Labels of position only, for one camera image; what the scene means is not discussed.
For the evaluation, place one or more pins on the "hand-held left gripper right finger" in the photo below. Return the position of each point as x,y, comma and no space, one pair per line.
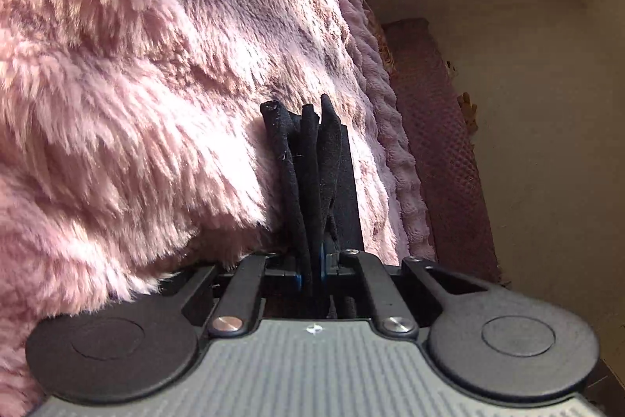
323,261

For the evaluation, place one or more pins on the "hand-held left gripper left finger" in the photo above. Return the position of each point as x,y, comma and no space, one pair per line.
297,282

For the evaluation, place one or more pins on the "black pants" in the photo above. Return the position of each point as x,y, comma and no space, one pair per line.
305,182

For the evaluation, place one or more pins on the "maroon quilted headboard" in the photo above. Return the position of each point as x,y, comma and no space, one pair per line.
439,143

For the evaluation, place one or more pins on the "pink knitted blanket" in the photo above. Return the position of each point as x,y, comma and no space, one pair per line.
376,94

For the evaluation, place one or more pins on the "gold patterned pillow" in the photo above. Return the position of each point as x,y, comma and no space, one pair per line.
385,53

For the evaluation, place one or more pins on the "pink fluffy blanket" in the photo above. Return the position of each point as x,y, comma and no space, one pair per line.
122,80

